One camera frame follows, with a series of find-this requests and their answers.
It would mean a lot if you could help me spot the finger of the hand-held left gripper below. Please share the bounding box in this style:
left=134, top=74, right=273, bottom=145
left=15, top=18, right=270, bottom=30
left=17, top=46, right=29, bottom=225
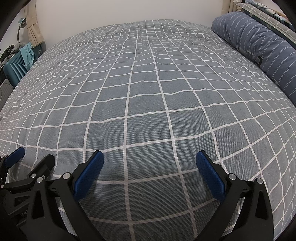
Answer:
left=0, top=148, right=25, bottom=172
left=28, top=154, right=55, bottom=183

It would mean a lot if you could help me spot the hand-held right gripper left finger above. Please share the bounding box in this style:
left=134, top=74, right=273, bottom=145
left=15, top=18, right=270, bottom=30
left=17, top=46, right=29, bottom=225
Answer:
left=25, top=150, right=104, bottom=241

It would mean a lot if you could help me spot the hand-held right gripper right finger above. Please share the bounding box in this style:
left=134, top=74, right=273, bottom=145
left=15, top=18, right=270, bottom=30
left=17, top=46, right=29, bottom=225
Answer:
left=195, top=150, right=280, bottom=241

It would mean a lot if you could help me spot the teal suitcase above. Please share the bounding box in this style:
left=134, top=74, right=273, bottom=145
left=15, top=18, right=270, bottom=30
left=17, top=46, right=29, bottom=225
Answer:
left=3, top=44, right=44, bottom=87

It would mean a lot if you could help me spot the teal cloth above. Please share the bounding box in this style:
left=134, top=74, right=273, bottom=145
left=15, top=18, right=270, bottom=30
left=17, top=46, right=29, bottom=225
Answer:
left=20, top=43, right=35, bottom=70

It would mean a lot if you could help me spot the grey checked bed sheet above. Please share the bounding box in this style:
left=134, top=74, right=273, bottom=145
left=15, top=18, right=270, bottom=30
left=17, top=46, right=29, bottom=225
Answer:
left=0, top=19, right=296, bottom=241

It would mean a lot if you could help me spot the black bag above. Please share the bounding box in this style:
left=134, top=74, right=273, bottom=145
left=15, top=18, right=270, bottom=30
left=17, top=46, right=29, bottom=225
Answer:
left=0, top=43, right=22, bottom=62

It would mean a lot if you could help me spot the beige curtain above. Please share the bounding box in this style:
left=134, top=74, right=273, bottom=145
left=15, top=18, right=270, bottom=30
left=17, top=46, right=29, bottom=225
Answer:
left=228, top=0, right=242, bottom=11
left=23, top=5, right=45, bottom=47

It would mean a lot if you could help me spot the blue desk lamp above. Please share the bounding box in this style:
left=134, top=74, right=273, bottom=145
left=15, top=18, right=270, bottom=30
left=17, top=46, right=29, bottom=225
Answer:
left=16, top=17, right=27, bottom=44

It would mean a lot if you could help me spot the blue striped pillow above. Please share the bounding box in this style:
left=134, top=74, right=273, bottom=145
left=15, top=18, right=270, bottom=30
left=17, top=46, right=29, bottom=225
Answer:
left=211, top=12, right=296, bottom=105

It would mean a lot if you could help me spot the folded plaid quilt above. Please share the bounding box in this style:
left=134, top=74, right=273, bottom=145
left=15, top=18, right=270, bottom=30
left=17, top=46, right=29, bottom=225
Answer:
left=232, top=0, right=296, bottom=40

